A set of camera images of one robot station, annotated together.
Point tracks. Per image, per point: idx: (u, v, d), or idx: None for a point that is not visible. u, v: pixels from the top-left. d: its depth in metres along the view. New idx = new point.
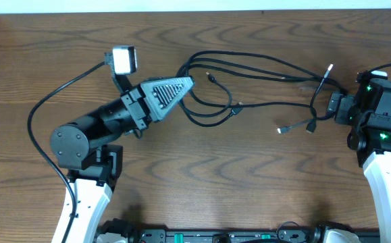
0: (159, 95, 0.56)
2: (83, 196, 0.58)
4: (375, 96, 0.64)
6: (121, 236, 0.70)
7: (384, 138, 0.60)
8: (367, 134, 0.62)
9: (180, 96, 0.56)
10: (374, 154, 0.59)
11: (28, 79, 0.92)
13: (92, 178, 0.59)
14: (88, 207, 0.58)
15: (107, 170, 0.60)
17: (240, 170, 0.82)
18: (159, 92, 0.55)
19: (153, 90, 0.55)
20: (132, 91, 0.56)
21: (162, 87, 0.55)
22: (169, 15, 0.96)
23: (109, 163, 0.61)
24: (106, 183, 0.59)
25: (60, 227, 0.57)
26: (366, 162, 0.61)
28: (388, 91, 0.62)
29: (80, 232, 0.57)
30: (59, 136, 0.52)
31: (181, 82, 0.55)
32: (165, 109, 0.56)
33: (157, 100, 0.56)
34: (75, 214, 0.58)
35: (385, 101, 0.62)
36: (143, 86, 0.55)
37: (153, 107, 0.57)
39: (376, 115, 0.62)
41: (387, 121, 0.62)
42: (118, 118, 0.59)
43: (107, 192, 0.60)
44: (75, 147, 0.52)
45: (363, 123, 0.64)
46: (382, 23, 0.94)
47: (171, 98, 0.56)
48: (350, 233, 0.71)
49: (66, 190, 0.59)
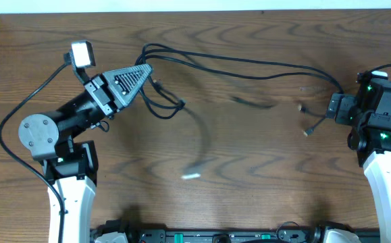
0: (121, 83, 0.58)
2: (68, 192, 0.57)
4: (375, 96, 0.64)
6: (119, 232, 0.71)
7: (383, 138, 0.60)
8: (367, 133, 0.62)
9: (140, 84, 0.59)
10: (374, 153, 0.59)
11: (28, 79, 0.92)
13: (70, 175, 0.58)
14: (75, 202, 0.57)
15: (83, 163, 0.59)
17: (240, 170, 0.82)
18: (120, 79, 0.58)
19: (115, 77, 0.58)
20: (95, 79, 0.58)
21: (123, 75, 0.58)
22: (169, 15, 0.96)
23: (84, 156, 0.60)
24: (86, 175, 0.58)
25: (53, 228, 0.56)
26: (366, 161, 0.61)
28: (388, 91, 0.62)
29: (73, 227, 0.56)
30: (26, 127, 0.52)
31: (139, 69, 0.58)
32: (127, 94, 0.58)
33: (120, 86, 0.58)
34: (65, 210, 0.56)
35: (386, 100, 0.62)
36: (105, 75, 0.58)
37: (116, 94, 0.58)
39: (376, 115, 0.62)
41: (387, 121, 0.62)
42: (84, 110, 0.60)
43: (90, 185, 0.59)
44: (45, 132, 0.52)
45: (363, 123, 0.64)
46: (382, 23, 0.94)
47: (132, 84, 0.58)
48: (349, 232, 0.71)
49: (50, 192, 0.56)
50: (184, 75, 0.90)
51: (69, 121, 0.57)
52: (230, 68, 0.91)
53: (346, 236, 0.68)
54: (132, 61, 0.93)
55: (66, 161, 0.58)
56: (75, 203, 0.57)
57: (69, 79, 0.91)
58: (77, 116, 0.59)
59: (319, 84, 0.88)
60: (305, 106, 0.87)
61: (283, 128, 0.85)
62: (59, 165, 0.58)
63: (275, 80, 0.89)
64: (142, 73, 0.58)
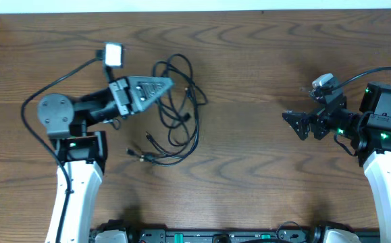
0: (142, 89, 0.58)
2: (76, 173, 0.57)
4: (372, 97, 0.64)
6: (119, 230, 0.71)
7: (383, 137, 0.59)
8: (367, 133, 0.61)
9: (159, 94, 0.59)
10: (375, 153, 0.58)
11: (28, 79, 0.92)
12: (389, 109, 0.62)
13: (80, 158, 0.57)
14: (81, 183, 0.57)
15: (92, 150, 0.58)
17: (240, 170, 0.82)
18: (142, 86, 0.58)
19: (138, 83, 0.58)
20: (119, 79, 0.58)
21: (146, 83, 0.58)
22: (169, 15, 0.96)
23: (95, 143, 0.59)
24: (96, 160, 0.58)
25: (56, 206, 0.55)
26: (366, 162, 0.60)
28: (386, 93, 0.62)
29: (77, 208, 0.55)
30: (44, 105, 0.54)
31: (161, 80, 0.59)
32: (145, 101, 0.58)
33: (141, 92, 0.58)
34: (71, 190, 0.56)
35: (385, 101, 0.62)
36: (129, 78, 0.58)
37: (136, 98, 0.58)
39: (375, 116, 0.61)
41: (386, 123, 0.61)
42: (102, 101, 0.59)
43: (98, 170, 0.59)
44: (61, 111, 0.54)
45: (363, 124, 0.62)
46: (382, 23, 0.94)
47: (152, 92, 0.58)
48: (349, 232, 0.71)
49: (59, 171, 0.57)
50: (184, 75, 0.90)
51: (85, 104, 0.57)
52: (230, 68, 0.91)
53: (346, 236, 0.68)
54: (132, 61, 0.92)
55: (78, 146, 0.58)
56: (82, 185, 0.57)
57: (69, 79, 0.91)
58: (94, 103, 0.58)
59: None
60: (306, 106, 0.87)
61: (283, 129, 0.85)
62: (71, 148, 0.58)
63: (275, 81, 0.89)
64: (164, 86, 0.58)
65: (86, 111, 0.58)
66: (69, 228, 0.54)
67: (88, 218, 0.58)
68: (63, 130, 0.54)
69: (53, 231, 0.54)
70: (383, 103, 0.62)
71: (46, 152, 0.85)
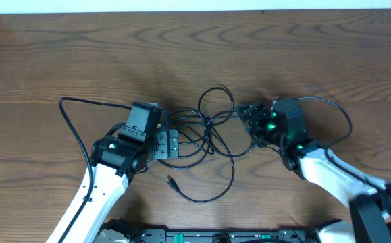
0: (176, 141, 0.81)
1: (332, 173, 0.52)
2: (100, 181, 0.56)
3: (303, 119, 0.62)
4: (281, 121, 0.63)
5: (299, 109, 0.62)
6: (123, 236, 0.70)
7: (302, 148, 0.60)
8: (290, 152, 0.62)
9: (176, 146, 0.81)
10: (301, 160, 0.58)
11: (28, 79, 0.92)
12: (299, 125, 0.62)
13: (111, 166, 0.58)
14: (102, 194, 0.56)
15: (129, 161, 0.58)
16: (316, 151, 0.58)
17: (240, 171, 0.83)
18: (176, 139, 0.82)
19: (175, 137, 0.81)
20: (172, 131, 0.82)
21: (175, 139, 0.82)
22: (169, 15, 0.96)
23: (133, 153, 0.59)
24: (125, 173, 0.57)
25: (70, 208, 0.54)
26: (302, 169, 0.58)
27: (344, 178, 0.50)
28: (291, 115, 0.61)
29: (88, 219, 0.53)
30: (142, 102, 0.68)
31: (176, 146, 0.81)
32: (175, 150, 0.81)
33: (175, 143, 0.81)
34: (89, 198, 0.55)
35: (294, 122, 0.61)
36: (171, 131, 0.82)
37: (171, 147, 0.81)
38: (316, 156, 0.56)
39: (291, 134, 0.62)
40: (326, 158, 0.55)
41: (301, 134, 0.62)
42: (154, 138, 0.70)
43: (123, 184, 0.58)
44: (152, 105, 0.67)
45: (285, 144, 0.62)
46: (381, 23, 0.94)
47: (175, 147, 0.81)
48: (336, 223, 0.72)
49: (86, 172, 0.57)
50: (184, 75, 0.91)
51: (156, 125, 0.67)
52: (230, 68, 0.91)
53: (334, 227, 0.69)
54: (132, 61, 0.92)
55: (116, 150, 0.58)
56: (102, 196, 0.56)
57: (69, 79, 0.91)
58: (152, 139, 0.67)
59: (319, 84, 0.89)
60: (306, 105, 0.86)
61: None
62: (109, 150, 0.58)
63: (275, 81, 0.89)
64: (175, 148, 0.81)
65: (152, 128, 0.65)
66: (73, 236, 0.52)
67: (96, 230, 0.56)
68: (146, 109, 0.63)
69: (57, 233, 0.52)
70: (294, 123, 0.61)
71: (46, 151, 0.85)
